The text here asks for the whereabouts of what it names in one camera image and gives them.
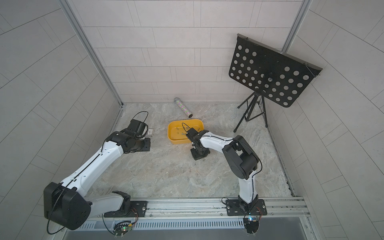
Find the green circuit board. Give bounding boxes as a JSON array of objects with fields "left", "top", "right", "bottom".
[
  {"left": 243, "top": 216, "right": 260, "bottom": 235},
  {"left": 113, "top": 221, "right": 134, "bottom": 238}
]

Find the yellow plastic storage box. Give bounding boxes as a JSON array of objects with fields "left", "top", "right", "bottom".
[{"left": 168, "top": 119, "right": 204, "bottom": 145}]

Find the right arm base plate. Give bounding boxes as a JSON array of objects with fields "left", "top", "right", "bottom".
[{"left": 225, "top": 199, "right": 268, "bottom": 217}]

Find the black perforated music stand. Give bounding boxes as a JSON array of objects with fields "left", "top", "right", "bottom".
[{"left": 228, "top": 34, "right": 322, "bottom": 122}]

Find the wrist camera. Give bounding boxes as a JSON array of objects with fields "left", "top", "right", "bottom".
[
  {"left": 127, "top": 119, "right": 148, "bottom": 139},
  {"left": 187, "top": 128, "right": 203, "bottom": 144}
]

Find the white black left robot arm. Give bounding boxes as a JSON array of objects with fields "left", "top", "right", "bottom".
[{"left": 43, "top": 131, "right": 151, "bottom": 230}]

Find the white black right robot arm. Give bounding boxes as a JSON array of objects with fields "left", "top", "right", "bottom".
[{"left": 187, "top": 128, "right": 261, "bottom": 211}]

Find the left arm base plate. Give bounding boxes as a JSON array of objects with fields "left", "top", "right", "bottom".
[{"left": 104, "top": 201, "right": 148, "bottom": 218}]

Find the aluminium rail frame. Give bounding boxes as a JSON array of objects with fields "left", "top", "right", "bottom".
[{"left": 57, "top": 197, "right": 319, "bottom": 240}]

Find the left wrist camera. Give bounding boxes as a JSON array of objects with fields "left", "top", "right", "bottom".
[{"left": 127, "top": 119, "right": 148, "bottom": 139}]

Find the playing card box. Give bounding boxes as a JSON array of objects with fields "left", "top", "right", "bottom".
[{"left": 147, "top": 128, "right": 155, "bottom": 137}]

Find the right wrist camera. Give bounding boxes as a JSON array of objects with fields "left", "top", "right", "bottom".
[{"left": 187, "top": 128, "right": 203, "bottom": 144}]

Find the rhinestone silver microphone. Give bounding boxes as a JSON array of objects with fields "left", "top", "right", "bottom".
[{"left": 174, "top": 98, "right": 193, "bottom": 118}]

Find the left green circuit board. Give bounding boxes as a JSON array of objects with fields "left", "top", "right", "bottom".
[{"left": 113, "top": 221, "right": 134, "bottom": 238}]

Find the right green circuit board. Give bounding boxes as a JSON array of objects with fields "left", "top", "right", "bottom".
[{"left": 243, "top": 216, "right": 260, "bottom": 235}]

